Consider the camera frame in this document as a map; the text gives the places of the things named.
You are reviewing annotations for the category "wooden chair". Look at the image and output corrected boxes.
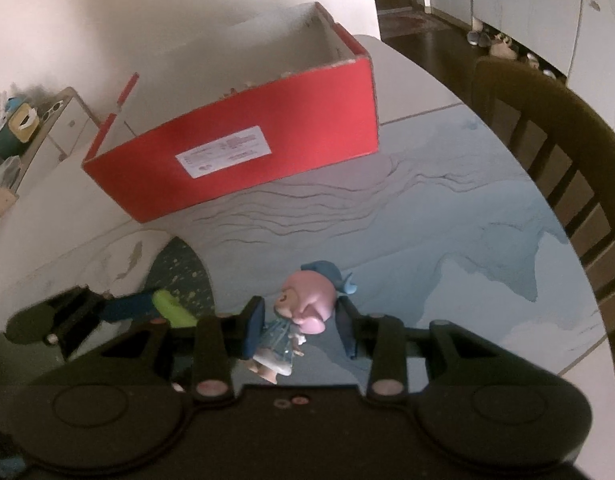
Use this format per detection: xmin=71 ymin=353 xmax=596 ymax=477
xmin=471 ymin=56 xmax=615 ymax=363

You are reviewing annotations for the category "white drawer cabinet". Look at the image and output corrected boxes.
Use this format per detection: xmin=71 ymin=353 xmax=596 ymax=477
xmin=12 ymin=87 xmax=99 ymax=197

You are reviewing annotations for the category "white storage cabinet unit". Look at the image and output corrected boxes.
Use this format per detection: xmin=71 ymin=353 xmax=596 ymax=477
xmin=423 ymin=0 xmax=615 ymax=132

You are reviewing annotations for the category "red cardboard storage box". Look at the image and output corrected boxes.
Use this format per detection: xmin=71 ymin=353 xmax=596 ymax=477
xmin=82 ymin=2 xmax=379 ymax=223

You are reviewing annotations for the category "white slipper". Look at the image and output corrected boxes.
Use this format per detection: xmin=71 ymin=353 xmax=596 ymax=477
xmin=489 ymin=40 xmax=518 ymax=61

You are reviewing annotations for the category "blue patterned table mat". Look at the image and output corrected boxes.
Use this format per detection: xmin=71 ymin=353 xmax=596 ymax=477
xmin=0 ymin=105 xmax=609 ymax=373

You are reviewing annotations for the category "pink-headed doll figurine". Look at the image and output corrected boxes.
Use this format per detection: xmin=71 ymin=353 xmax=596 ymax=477
xmin=247 ymin=260 xmax=357 ymax=385

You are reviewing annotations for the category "green toy piece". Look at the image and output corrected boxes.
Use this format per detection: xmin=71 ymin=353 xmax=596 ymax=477
xmin=151 ymin=289 xmax=197 ymax=328

